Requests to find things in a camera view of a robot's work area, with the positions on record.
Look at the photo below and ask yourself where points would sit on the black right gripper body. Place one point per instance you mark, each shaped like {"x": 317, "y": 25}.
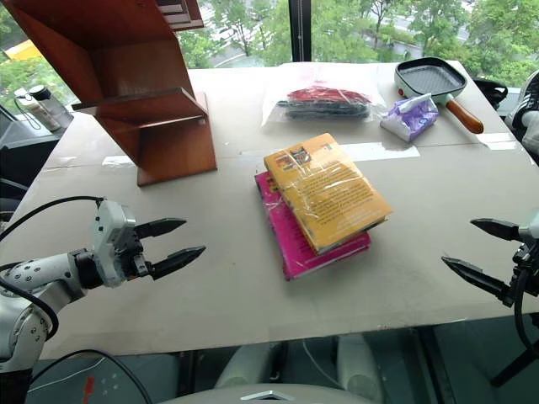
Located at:
{"x": 527, "y": 265}

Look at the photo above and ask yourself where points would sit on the black and white sneaker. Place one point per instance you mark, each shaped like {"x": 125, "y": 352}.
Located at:
{"x": 528, "y": 113}

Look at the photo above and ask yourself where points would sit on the silver robot torso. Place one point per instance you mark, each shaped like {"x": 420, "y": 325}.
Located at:
{"x": 269, "y": 397}

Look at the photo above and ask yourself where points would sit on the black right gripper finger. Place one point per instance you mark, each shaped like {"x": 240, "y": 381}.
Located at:
{"x": 478, "y": 275}
{"x": 497, "y": 228}

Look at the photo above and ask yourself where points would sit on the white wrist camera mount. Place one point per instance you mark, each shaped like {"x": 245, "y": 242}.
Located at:
{"x": 530, "y": 229}
{"x": 110, "y": 235}

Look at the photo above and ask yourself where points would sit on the black window frame post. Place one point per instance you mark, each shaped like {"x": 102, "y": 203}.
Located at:
{"x": 300, "y": 29}

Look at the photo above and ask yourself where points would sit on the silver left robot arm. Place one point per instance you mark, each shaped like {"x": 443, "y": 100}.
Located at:
{"x": 40, "y": 273}

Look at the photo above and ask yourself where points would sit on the black side desk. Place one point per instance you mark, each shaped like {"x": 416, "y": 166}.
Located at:
{"x": 21, "y": 151}

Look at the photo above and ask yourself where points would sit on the purple tissue pack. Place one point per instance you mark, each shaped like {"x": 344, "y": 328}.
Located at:
{"x": 410, "y": 115}

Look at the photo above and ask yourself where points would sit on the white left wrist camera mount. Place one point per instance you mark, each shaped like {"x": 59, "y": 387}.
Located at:
{"x": 110, "y": 235}

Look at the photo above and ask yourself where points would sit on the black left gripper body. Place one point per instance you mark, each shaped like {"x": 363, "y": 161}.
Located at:
{"x": 135, "y": 256}

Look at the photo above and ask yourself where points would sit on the pink wrapped book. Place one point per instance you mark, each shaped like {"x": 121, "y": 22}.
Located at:
{"x": 295, "y": 242}

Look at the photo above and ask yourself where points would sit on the brown wooden bookshelf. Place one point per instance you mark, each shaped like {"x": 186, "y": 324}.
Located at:
{"x": 126, "y": 84}

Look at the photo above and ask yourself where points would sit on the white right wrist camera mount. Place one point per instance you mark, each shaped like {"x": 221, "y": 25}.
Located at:
{"x": 530, "y": 229}

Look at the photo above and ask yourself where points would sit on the orange wrapped book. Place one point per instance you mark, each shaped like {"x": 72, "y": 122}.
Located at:
{"x": 326, "y": 191}

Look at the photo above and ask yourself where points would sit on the white rounded robot leg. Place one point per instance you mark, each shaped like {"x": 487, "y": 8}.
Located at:
{"x": 358, "y": 366}
{"x": 246, "y": 364}

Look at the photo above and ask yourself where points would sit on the clear bag with black items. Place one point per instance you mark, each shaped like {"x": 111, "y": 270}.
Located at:
{"x": 324, "y": 105}

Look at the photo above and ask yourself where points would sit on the clear water bottle black lid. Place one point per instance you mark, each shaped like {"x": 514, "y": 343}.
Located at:
{"x": 44, "y": 109}

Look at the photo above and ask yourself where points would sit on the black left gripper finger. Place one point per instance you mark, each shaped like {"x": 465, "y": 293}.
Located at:
{"x": 162, "y": 227}
{"x": 177, "y": 259}

